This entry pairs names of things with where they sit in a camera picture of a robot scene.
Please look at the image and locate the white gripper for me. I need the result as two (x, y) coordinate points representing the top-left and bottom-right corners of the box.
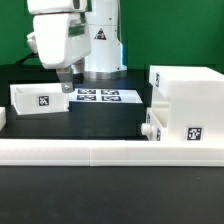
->
(28, 13), (91, 93)

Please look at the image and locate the white marker sheet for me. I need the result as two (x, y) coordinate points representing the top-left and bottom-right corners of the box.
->
(69, 88), (142, 104)

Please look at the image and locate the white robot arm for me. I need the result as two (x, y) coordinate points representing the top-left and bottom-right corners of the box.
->
(27, 0), (127, 93)

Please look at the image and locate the white front drawer tray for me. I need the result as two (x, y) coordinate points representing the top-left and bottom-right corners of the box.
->
(141, 108), (167, 141)

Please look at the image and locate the white drawer cabinet box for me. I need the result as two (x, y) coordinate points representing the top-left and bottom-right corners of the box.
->
(148, 65), (224, 141)

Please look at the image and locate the black raised base platform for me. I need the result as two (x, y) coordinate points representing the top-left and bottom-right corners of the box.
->
(0, 65), (152, 140)

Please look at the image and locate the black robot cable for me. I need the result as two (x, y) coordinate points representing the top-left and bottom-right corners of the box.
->
(14, 51), (40, 66)

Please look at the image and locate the white drawer tray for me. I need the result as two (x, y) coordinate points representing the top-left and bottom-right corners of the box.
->
(10, 83), (69, 115)
(141, 108), (167, 141)

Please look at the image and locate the white front fence rail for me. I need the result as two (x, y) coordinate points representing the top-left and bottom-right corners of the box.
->
(0, 139), (224, 167)

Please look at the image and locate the white rear drawer tray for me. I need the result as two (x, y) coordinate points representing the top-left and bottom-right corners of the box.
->
(10, 83), (69, 115)

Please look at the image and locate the white fence rail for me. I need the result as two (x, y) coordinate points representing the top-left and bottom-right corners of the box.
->
(0, 139), (224, 167)
(0, 107), (6, 131)

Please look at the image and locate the white left fence rail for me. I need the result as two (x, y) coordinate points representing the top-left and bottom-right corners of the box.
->
(0, 107), (6, 131)

